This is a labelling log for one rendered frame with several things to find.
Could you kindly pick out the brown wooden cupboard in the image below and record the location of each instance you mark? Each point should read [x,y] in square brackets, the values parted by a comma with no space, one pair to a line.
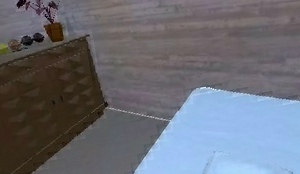
[26,109]

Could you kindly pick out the yellow green round bowl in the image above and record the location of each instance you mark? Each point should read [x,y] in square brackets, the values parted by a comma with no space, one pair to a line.
[0,48]

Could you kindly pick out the purple plant in orange pot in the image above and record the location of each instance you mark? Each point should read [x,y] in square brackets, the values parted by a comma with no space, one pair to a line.
[53,29]

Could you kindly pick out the pale blue bed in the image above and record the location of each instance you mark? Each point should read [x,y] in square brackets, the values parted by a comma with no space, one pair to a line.
[252,125]

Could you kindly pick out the white pillow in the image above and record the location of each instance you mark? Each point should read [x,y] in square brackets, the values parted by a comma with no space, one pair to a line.
[239,171]

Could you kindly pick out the black round bowl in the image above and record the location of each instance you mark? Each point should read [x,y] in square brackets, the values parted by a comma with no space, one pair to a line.
[38,37]
[27,40]

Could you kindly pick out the brown round bowl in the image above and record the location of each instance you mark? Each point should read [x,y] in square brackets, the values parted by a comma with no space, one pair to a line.
[14,45]

